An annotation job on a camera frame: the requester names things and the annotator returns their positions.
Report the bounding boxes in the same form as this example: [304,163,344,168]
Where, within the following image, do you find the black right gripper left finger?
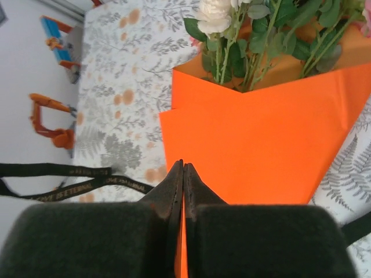
[0,159,184,278]

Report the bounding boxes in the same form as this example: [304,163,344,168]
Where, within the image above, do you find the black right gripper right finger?
[185,163,359,278]

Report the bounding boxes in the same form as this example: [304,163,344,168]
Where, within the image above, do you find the black ribbon gold lettering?
[0,162,371,247]

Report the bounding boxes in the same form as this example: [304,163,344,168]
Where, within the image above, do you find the orange wrapping paper sheet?
[158,16,371,278]

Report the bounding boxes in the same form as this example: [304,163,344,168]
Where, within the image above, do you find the artificial flower bunch green stems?
[183,0,371,93]

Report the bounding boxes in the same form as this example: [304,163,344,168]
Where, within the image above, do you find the leaf print tablecloth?
[69,0,371,278]

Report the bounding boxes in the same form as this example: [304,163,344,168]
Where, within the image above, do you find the aluminium frame post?
[37,0,88,18]

